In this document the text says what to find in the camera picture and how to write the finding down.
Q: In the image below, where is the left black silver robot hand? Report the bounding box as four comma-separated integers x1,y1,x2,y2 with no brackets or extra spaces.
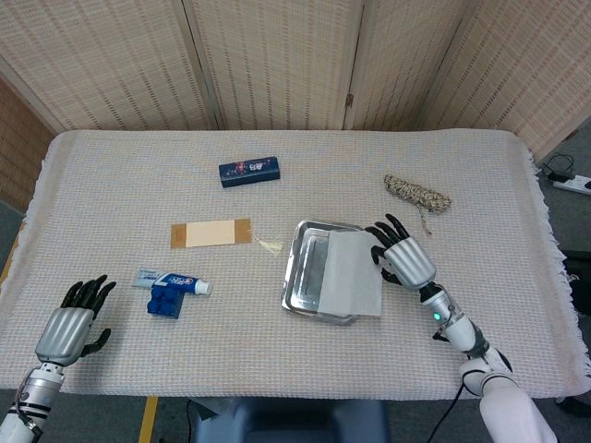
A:
34,274,117,368

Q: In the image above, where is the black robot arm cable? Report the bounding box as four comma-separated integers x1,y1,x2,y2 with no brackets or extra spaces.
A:
426,384,465,443

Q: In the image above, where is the beige woven tablecloth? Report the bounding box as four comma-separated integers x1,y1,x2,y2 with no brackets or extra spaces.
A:
0,129,567,402

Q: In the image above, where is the blue white toothpaste tube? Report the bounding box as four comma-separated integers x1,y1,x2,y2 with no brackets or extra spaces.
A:
133,269,214,297

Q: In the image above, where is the black power cable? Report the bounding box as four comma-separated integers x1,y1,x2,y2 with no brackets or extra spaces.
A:
541,152,579,184

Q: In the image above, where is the brown bookmark with tassel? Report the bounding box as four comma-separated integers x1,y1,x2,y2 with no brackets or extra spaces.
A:
169,217,284,257

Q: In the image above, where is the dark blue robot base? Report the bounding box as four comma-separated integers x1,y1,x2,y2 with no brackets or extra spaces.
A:
190,397,387,443

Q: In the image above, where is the blue studded building block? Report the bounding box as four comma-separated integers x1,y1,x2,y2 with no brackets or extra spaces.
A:
146,284,187,321

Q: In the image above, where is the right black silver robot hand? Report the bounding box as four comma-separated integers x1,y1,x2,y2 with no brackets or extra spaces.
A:
364,213,439,292

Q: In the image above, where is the white paper sheet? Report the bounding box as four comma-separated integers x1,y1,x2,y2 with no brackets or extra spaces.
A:
318,230,385,320

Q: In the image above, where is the dark blue printed box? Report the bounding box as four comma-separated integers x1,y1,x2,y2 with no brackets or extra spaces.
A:
217,155,283,190

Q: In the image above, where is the white power strip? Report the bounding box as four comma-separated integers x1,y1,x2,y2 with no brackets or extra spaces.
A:
550,174,591,195

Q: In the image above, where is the stainless steel tray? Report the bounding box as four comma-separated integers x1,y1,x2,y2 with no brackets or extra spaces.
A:
280,219,377,327

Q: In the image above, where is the black floor object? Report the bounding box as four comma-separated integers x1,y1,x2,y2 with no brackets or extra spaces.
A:
563,249,591,317

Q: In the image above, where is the braided rope bundle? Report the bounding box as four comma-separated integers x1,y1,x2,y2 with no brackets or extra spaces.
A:
382,173,453,237

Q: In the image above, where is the woven folding screen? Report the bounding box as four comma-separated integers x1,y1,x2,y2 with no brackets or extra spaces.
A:
0,0,591,216

